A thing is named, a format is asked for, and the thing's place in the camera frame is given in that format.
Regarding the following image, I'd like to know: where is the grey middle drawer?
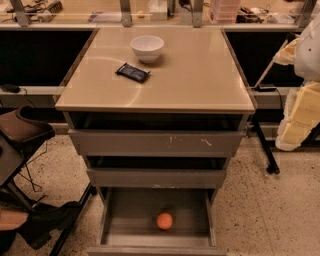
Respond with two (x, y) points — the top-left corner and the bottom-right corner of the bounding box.
(87, 156), (228, 189)

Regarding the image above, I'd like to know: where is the black table leg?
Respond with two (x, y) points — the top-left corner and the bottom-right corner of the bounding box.
(252, 118), (280, 175)

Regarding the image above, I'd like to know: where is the white ceramic bowl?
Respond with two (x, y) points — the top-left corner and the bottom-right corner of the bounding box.
(130, 36), (164, 63)

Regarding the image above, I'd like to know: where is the white stick with black tip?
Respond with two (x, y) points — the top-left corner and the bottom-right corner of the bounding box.
(253, 33), (296, 90)

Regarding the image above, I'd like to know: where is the dark blue snack packet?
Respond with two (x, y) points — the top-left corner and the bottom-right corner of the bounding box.
(115, 63), (150, 83)

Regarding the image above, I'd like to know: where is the grey drawer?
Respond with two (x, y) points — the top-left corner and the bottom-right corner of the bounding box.
(87, 156), (228, 189)
(87, 188), (226, 256)
(69, 129), (242, 157)

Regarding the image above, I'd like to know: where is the brown office chair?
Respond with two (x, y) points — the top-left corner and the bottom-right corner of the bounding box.
(0, 105), (56, 188)

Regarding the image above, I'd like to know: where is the black power adapter left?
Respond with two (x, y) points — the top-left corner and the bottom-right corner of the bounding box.
(0, 84), (20, 93)

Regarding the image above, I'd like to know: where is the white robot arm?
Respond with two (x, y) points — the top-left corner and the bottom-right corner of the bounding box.
(273, 14), (320, 151)

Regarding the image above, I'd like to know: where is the pink plastic container stack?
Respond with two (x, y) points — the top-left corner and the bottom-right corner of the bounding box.
(209, 0), (241, 24)

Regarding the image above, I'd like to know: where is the orange fruit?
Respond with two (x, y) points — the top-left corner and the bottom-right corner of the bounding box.
(156, 212), (173, 230)

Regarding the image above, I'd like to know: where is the grey bottom drawer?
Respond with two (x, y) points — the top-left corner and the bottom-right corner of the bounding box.
(87, 188), (226, 256)

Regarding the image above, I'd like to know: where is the grey top drawer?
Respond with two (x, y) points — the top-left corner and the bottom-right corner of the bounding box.
(69, 129), (242, 157)

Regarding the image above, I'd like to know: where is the grey drawer cabinet with counter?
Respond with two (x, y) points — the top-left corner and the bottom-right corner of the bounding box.
(54, 26), (257, 201)

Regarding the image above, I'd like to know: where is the black shoe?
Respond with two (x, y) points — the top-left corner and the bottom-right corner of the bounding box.
(17, 201), (81, 250)

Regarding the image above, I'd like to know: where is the black power adapter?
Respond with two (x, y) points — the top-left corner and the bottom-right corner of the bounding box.
(0, 84), (20, 93)
(257, 84), (277, 92)

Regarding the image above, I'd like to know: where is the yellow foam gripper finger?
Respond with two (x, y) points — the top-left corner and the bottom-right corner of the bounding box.
(275, 82), (320, 151)
(273, 38), (298, 65)

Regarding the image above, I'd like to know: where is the black power adapter right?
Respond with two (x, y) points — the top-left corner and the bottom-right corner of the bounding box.
(257, 84), (277, 92)

